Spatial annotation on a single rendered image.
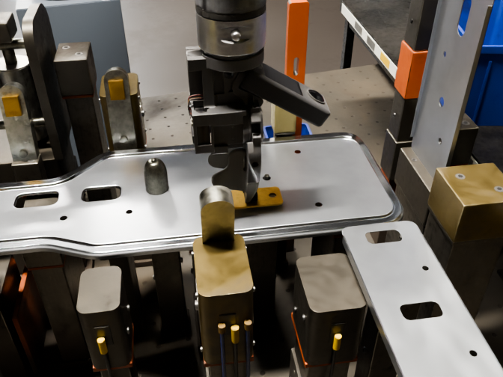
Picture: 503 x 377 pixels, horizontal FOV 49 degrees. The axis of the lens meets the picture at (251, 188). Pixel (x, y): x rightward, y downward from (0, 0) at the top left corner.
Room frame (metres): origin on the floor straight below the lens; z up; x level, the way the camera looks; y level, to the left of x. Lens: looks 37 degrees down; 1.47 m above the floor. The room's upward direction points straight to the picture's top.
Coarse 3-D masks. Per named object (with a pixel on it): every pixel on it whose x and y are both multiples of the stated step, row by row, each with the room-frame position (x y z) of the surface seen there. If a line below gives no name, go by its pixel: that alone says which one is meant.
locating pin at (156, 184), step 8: (152, 160) 0.61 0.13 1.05; (160, 160) 0.61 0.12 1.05; (144, 168) 0.60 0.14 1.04; (152, 168) 0.60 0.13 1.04; (160, 168) 0.60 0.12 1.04; (144, 176) 0.60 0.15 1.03; (152, 176) 0.60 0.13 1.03; (160, 176) 0.60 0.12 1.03; (152, 184) 0.59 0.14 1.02; (160, 184) 0.60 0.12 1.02; (152, 192) 0.60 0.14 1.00; (160, 192) 0.60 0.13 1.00
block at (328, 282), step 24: (312, 264) 0.48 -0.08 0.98; (336, 264) 0.48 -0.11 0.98; (312, 288) 0.44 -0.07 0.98; (336, 288) 0.44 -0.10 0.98; (360, 288) 0.44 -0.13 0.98; (312, 312) 0.41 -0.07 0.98; (336, 312) 0.41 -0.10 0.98; (360, 312) 0.41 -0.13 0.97; (312, 336) 0.41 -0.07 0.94; (336, 336) 0.40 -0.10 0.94; (312, 360) 0.41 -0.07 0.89; (336, 360) 0.41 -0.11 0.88
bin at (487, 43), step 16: (464, 0) 1.03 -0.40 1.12; (496, 0) 1.03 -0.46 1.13; (464, 16) 1.03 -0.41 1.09; (496, 16) 1.02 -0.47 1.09; (496, 32) 1.02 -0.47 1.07; (496, 48) 0.73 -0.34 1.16; (480, 64) 0.73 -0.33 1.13; (496, 64) 0.73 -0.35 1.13; (480, 80) 0.73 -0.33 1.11; (496, 80) 0.73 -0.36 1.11; (480, 96) 0.73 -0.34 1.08; (496, 96) 0.73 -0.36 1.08; (480, 112) 0.73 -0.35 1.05; (496, 112) 0.73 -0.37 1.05
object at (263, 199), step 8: (232, 192) 0.59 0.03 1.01; (240, 192) 0.59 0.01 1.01; (256, 192) 0.58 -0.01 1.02; (264, 192) 0.59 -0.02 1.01; (272, 192) 0.59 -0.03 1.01; (280, 192) 0.59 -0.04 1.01; (240, 200) 0.57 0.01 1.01; (256, 200) 0.57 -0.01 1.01; (264, 200) 0.57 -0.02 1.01; (272, 200) 0.57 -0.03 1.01; (280, 200) 0.57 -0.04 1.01; (240, 208) 0.56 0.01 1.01
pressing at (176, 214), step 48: (192, 144) 0.72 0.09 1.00; (288, 144) 0.72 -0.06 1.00; (336, 144) 0.72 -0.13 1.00; (0, 192) 0.60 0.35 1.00; (48, 192) 0.60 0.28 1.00; (144, 192) 0.60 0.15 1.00; (192, 192) 0.60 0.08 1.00; (288, 192) 0.60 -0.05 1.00; (336, 192) 0.60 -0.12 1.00; (384, 192) 0.60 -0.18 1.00; (0, 240) 0.50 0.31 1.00; (48, 240) 0.51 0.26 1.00; (96, 240) 0.50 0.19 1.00; (144, 240) 0.50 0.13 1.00; (192, 240) 0.51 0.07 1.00
